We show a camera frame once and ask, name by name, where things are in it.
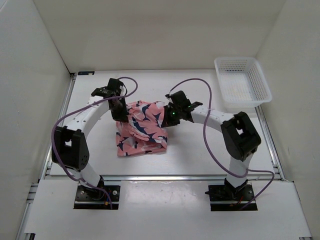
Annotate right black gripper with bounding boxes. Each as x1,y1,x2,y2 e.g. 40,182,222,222
162,104,183,128

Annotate pink shark print shorts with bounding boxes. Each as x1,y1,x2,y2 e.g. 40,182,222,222
115,100,168,157

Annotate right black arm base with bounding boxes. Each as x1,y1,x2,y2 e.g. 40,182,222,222
205,179,258,212

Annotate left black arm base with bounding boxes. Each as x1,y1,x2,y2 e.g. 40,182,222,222
73,180,121,210

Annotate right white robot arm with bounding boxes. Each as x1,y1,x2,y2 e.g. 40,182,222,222
162,90,262,200

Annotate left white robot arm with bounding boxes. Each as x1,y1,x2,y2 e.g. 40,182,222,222
51,77,130,200

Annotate white plastic basket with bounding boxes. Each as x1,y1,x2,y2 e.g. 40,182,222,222
214,57,273,110

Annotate aluminium frame rail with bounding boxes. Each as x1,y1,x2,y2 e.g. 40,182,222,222
14,71,313,240

